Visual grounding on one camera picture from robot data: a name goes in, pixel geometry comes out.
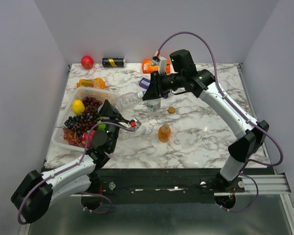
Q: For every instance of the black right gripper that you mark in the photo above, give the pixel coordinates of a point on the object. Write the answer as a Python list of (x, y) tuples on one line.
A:
[(153, 91)]

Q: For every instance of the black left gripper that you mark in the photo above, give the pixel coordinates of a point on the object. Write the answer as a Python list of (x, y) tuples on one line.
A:
[(107, 109)]

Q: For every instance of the blue white bottle cap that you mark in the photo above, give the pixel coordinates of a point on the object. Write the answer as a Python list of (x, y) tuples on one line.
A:
[(141, 94)]

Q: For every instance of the large clear plastic bottle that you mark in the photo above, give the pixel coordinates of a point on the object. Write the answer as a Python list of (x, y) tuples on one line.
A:
[(126, 101)]

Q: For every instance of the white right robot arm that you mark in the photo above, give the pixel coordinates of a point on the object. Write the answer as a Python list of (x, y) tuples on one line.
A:
[(202, 84)]

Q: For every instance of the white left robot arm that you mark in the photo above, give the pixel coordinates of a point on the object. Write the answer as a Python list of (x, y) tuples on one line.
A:
[(38, 191)]

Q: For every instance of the small water bottle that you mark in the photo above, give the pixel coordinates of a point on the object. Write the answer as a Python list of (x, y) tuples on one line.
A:
[(153, 105)]

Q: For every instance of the orange bottle cap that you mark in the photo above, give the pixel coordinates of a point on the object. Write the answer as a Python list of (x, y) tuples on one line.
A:
[(171, 110)]

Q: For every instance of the orange juice bottle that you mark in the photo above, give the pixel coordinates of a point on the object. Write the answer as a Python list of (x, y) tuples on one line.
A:
[(164, 133)]

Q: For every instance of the purple toothpaste box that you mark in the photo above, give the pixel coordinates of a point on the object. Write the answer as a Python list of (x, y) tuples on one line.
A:
[(144, 83)]

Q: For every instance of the dark red grapes bunch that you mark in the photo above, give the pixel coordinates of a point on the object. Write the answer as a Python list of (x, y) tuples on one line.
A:
[(90, 115)]

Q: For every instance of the orange razor box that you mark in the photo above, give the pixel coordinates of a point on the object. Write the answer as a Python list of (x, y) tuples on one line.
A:
[(147, 68)]

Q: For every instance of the orange snack bag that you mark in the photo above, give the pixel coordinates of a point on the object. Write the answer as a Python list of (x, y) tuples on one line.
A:
[(98, 83)]

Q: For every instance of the pink dragon fruit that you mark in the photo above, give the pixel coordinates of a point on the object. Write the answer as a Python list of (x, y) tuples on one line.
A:
[(87, 138)]

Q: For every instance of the dark blue grapes bunch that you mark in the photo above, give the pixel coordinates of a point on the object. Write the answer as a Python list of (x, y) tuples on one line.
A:
[(73, 123)]

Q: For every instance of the light red grapes bunch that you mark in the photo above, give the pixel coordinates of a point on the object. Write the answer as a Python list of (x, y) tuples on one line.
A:
[(71, 137)]

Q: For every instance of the black gold can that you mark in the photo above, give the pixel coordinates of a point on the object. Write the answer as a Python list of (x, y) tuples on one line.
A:
[(113, 62)]

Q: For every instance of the red apple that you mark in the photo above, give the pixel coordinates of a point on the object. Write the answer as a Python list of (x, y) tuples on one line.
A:
[(87, 62)]

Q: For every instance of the white plastic basket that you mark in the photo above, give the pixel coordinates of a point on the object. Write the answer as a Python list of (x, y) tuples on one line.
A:
[(79, 93)]

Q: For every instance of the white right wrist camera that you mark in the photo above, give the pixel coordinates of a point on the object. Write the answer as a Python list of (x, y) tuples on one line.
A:
[(159, 64)]

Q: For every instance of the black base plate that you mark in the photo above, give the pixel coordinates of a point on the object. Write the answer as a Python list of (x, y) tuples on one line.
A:
[(169, 198)]

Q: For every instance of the aluminium mounting rail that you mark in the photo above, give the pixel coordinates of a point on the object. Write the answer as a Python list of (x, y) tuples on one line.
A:
[(147, 182)]

